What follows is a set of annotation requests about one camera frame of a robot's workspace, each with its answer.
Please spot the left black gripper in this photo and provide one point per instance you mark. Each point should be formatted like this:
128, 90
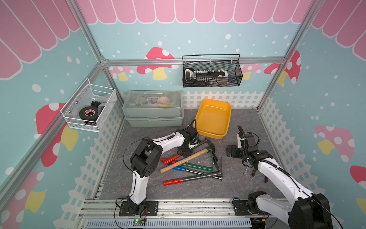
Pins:
186, 153

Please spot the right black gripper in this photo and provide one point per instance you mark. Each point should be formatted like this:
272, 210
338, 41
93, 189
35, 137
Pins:
233, 152

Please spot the wooden-handled hatchet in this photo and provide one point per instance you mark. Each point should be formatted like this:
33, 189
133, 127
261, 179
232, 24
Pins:
174, 165

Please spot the red-handled small hoe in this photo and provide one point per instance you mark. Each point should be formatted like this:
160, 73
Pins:
188, 149

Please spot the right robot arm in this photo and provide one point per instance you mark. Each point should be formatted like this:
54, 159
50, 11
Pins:
303, 209

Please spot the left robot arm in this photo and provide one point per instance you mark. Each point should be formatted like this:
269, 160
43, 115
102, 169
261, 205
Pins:
147, 155

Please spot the yellow plastic storage tray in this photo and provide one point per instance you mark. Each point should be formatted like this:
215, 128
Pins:
213, 118

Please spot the translucent green storage box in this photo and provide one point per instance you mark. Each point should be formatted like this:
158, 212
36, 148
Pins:
154, 108

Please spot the white socket bit set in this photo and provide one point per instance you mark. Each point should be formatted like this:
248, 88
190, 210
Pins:
205, 77

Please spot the black tape roll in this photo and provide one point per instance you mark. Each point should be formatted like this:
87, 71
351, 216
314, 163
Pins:
89, 113

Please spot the green circuit board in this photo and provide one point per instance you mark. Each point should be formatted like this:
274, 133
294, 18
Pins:
139, 222

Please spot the black wire mesh basket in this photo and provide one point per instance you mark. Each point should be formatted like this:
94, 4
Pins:
229, 63

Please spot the white wire wall basket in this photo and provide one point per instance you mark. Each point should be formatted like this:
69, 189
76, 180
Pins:
89, 94

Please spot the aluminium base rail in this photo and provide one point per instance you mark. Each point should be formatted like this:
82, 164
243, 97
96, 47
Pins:
175, 214

